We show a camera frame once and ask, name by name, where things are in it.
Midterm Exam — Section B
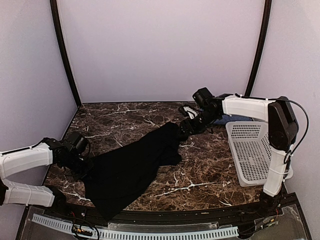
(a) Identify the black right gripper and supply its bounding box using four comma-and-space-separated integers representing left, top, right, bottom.
177, 108, 220, 137

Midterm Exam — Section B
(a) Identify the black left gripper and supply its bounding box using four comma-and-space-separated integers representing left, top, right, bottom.
61, 152, 97, 182

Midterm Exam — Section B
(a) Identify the blue checkered shirt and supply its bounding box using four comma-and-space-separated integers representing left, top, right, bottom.
199, 107, 255, 126

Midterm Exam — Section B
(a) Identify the black garment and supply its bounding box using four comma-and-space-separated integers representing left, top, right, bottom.
82, 122, 182, 221

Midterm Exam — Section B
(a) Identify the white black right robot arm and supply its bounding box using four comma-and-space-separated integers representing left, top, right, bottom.
179, 87, 302, 217

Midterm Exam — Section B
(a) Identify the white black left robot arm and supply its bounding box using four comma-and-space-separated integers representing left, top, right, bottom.
0, 132, 93, 218

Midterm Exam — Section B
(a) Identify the white plastic laundry basket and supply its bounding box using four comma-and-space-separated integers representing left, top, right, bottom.
225, 121, 293, 196

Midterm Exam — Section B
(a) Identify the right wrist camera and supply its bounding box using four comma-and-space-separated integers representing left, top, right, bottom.
178, 104, 201, 119

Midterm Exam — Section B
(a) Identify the white slotted cable duct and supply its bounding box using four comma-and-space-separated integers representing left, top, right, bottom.
31, 214, 239, 240

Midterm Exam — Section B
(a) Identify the black front table rail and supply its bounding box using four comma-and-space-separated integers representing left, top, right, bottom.
45, 202, 283, 226

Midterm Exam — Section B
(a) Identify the black right corner post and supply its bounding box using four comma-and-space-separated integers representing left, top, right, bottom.
244, 0, 273, 97

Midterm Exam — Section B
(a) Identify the black corner post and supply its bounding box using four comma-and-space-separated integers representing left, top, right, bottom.
49, 0, 82, 108
244, 0, 273, 97

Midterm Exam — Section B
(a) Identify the black left corner post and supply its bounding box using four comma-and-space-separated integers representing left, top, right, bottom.
49, 0, 82, 108

